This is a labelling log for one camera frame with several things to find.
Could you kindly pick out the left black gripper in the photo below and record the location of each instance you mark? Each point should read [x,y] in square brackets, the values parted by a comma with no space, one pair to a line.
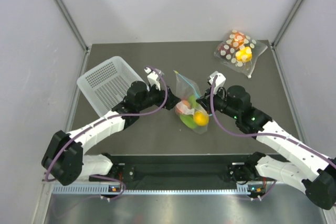
[171,99]

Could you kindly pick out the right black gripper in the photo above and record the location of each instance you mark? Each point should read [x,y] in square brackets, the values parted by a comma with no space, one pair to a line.
[205,100]

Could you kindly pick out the yellow fake lemon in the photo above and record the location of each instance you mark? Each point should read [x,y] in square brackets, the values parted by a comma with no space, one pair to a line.
[200,118]

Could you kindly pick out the green fake pear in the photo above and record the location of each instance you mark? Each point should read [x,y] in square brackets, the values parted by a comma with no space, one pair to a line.
[192,99]

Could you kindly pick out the clear blue zip top bag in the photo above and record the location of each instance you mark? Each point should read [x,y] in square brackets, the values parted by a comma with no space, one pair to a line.
[184,88]

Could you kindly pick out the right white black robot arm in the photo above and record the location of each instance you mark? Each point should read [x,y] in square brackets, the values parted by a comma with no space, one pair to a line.
[305,169]

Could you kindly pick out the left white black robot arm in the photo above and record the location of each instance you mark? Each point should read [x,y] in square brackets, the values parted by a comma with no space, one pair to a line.
[65,159]

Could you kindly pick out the dark red fake fruit dotted bag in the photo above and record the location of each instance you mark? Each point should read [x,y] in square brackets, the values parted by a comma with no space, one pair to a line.
[223,49]

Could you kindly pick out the yellow fake fruit in dotted bag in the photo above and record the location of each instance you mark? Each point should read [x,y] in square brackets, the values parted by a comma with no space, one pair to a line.
[244,55]

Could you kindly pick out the clear polka dot bag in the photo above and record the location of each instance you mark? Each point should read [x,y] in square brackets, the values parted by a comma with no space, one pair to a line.
[246,68]

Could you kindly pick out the orange fake fruit in dotted bag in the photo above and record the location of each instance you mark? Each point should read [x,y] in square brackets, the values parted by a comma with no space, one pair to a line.
[236,39]

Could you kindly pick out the white perforated plastic basket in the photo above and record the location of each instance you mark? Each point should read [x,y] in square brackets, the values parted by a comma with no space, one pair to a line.
[105,85]

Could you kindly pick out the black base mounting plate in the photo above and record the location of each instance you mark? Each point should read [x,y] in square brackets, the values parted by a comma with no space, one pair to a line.
[181,172]

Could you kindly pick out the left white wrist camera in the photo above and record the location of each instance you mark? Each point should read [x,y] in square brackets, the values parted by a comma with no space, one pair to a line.
[154,77]

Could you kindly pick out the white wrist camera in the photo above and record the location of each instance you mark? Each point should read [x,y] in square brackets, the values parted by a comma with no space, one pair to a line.
[154,77]
[217,80]

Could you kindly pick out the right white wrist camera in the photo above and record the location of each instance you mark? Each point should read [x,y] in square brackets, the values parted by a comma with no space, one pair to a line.
[217,80]

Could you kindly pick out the left aluminium frame post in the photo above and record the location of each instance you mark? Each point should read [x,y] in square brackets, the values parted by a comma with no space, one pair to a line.
[71,24]

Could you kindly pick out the aluminium frame post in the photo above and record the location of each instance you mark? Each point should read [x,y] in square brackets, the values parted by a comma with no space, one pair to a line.
[71,24]
[287,22]

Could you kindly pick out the right aluminium frame post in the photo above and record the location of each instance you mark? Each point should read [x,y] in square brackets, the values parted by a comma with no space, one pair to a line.
[287,22]

